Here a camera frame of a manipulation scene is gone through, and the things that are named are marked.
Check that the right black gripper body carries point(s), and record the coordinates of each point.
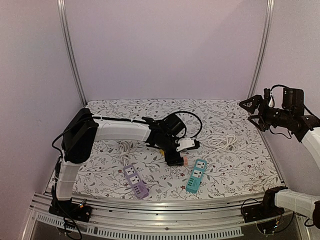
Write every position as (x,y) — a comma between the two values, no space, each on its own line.
(261,113)

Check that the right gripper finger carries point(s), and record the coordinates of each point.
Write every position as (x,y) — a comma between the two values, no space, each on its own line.
(251,104)
(258,122)

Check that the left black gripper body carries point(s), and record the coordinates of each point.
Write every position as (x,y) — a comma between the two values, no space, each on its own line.
(166,144)

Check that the pink plug adapter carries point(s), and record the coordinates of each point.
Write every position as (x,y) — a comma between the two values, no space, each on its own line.
(185,161)

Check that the teal power strip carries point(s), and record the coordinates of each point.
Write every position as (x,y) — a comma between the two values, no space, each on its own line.
(196,176)

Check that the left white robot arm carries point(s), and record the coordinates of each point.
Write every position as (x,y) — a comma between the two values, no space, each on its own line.
(84,129)

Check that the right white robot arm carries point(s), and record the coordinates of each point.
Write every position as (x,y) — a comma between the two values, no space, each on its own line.
(306,129)

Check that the floral table cloth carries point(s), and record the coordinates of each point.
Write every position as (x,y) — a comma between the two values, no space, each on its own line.
(238,163)

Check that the purple power strip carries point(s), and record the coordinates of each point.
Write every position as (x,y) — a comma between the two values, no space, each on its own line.
(138,186)

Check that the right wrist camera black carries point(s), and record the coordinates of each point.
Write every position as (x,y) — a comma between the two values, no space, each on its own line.
(292,98)

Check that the right aluminium frame post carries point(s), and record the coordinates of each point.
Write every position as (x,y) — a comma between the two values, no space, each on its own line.
(270,4)

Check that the aluminium frame post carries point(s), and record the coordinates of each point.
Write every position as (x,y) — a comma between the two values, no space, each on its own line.
(61,7)
(270,4)

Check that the aluminium front rail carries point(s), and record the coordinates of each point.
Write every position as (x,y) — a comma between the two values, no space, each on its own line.
(216,219)

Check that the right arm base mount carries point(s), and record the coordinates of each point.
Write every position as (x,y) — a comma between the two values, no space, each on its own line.
(258,211)

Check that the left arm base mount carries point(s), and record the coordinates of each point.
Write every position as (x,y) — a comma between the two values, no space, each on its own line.
(68,209)

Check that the left aluminium frame post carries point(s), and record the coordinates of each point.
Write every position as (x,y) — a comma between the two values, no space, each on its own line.
(61,7)

